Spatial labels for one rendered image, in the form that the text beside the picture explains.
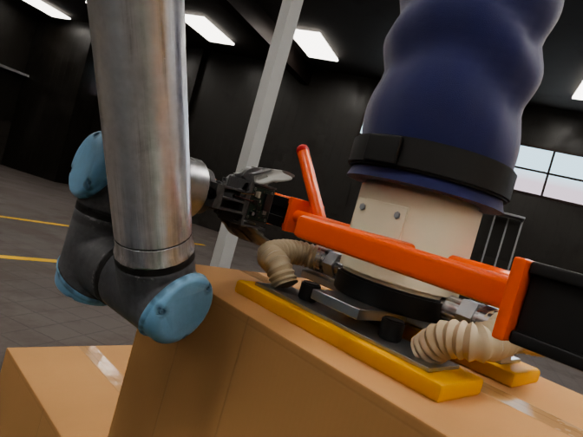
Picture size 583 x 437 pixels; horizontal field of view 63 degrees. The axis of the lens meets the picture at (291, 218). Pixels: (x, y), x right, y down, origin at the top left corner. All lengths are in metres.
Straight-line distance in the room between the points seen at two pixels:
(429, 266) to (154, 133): 0.28
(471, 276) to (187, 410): 0.47
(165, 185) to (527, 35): 0.47
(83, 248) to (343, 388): 0.36
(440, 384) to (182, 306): 0.28
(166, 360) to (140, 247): 0.27
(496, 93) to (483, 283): 0.34
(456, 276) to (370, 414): 0.18
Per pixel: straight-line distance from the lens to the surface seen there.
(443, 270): 0.36
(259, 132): 3.94
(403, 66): 0.66
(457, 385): 0.54
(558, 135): 9.84
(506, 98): 0.65
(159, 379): 0.77
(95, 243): 0.65
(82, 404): 1.21
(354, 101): 10.22
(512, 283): 0.31
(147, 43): 0.46
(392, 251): 0.38
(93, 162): 0.63
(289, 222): 0.80
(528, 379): 0.73
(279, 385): 0.56
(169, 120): 0.48
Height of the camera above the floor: 1.09
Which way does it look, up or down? 2 degrees down
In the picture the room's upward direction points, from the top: 16 degrees clockwise
